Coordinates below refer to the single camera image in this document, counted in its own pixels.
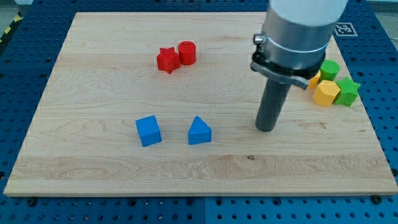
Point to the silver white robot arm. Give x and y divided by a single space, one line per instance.
292 43

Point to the yellow block behind arm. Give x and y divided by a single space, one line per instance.
314 80

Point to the blue triangular prism block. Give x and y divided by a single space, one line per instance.
199 132

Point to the blue cube block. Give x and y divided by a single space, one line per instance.
148 131

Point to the red star block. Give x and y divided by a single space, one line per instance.
168 60

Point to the red cylinder block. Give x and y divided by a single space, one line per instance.
187 53

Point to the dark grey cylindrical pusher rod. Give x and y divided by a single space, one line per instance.
271 105

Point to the yellow hexagon block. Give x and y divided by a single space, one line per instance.
326 93

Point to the green cylinder block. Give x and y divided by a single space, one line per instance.
329 70

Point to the green star block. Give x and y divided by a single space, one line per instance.
348 92

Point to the white fiducial marker tag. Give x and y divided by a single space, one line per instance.
345 29

